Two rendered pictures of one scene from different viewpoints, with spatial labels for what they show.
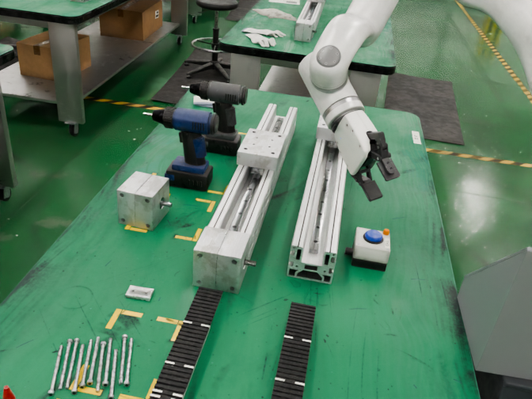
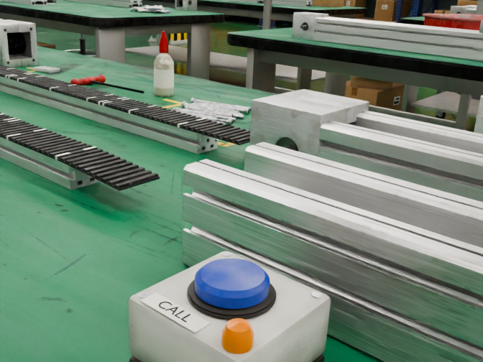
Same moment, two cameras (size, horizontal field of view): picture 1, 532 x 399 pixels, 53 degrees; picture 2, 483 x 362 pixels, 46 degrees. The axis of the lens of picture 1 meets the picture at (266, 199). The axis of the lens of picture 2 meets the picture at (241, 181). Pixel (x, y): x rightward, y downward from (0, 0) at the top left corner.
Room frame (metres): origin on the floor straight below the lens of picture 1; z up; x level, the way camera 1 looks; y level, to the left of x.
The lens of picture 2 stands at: (1.18, -0.48, 1.00)
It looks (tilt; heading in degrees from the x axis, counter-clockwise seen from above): 20 degrees down; 122
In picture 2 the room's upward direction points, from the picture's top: 3 degrees clockwise
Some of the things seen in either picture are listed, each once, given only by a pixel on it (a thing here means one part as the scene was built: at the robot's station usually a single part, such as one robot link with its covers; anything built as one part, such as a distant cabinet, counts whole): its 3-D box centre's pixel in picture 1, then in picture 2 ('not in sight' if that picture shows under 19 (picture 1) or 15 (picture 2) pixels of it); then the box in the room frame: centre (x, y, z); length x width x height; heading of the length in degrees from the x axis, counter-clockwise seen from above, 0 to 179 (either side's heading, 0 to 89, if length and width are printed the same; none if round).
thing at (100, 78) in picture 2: not in sight; (113, 85); (0.39, 0.29, 0.79); 0.16 x 0.08 x 0.02; 178
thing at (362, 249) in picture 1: (366, 247); (239, 332); (1.04, -0.25, 0.81); 0.10 x 0.08 x 0.06; 83
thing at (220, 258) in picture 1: (226, 260); (302, 144); (0.91, 0.07, 0.83); 0.12 x 0.09 x 0.10; 83
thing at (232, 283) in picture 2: (373, 237); (231, 289); (1.03, -0.26, 0.84); 0.04 x 0.04 x 0.02
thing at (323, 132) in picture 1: (335, 129); not in sight; (1.58, -0.19, 0.87); 0.16 x 0.11 x 0.07; 173
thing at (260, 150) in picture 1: (262, 153); not in sight; (1.35, 0.03, 0.87); 0.16 x 0.11 x 0.07; 173
